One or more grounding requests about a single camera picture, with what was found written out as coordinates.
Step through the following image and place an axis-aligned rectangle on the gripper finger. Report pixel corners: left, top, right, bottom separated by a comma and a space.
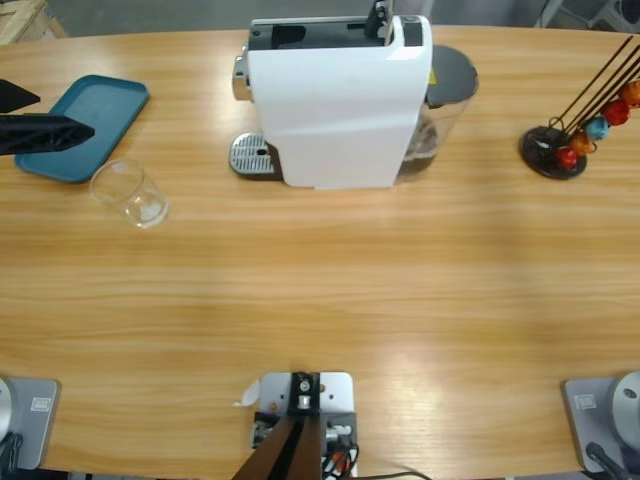
0, 113, 96, 157
0, 78, 41, 114

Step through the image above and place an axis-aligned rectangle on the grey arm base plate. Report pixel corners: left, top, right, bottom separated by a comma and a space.
563, 370, 640, 474
0, 377, 62, 471

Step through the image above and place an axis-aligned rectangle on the teal plastic tray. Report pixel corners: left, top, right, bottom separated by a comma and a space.
13, 74, 150, 185

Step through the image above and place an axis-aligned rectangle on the dark camera post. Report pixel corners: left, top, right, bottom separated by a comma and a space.
233, 372, 322, 480

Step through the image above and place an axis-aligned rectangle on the white capsule coffee machine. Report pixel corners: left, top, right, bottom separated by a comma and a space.
232, 13, 434, 191

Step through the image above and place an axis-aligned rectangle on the blue coffee capsule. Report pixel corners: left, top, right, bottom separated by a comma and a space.
583, 116, 610, 142

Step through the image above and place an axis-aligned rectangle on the orange and black cable bundle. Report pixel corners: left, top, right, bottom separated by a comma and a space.
322, 439, 361, 476

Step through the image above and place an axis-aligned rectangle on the metal grid drip tray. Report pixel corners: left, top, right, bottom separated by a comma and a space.
228, 131, 284, 182

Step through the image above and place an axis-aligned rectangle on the thin black cable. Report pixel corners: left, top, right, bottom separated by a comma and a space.
349, 469, 431, 480

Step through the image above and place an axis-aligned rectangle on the white mount block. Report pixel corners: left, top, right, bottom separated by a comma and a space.
248, 370, 359, 479

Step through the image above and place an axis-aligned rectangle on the red coffee capsule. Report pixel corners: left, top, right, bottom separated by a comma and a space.
554, 146, 579, 171
602, 98, 631, 125

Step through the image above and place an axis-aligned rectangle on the black base cable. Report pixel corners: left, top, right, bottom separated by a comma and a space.
584, 442, 626, 480
0, 432, 24, 471

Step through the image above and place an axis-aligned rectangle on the clear water tank dark lid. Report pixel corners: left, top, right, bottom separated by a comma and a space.
399, 43, 480, 182

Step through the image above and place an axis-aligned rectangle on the black rod capsule holder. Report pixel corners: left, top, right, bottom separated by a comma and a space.
519, 34, 640, 180

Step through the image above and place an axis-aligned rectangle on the clear glass cup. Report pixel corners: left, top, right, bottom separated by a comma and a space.
89, 158, 171, 230

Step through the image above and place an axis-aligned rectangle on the white paper tag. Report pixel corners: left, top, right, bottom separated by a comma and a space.
232, 379, 261, 409

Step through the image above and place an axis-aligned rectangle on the white furniture leg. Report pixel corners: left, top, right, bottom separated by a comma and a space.
532, 0, 569, 29

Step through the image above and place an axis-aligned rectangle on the wooden pallet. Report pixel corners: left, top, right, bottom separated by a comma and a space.
0, 0, 69, 46

